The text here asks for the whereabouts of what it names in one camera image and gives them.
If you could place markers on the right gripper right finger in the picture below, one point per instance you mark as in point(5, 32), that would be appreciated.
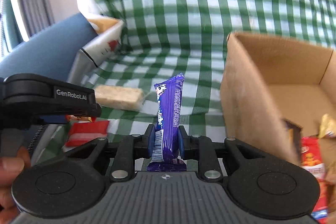
point(216, 160)

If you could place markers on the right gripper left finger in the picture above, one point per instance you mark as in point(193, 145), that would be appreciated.
point(115, 160)

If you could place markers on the purple snack bar wrapper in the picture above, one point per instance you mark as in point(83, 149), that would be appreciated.
point(164, 157)

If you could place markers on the red snack packet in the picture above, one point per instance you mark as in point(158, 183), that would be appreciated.
point(85, 129)

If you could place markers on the beige rice cracker bar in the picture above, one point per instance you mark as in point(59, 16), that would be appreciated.
point(118, 97)

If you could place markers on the person left hand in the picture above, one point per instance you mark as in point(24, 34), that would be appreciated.
point(10, 168)

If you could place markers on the brown cardboard box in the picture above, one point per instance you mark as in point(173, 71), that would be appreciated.
point(267, 79)

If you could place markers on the red chips bag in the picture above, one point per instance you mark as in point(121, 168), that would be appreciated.
point(311, 160)

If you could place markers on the yellow snack packet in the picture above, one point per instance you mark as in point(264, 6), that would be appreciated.
point(327, 127)

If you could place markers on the green white checkered cloth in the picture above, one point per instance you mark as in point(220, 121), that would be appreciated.
point(161, 38)

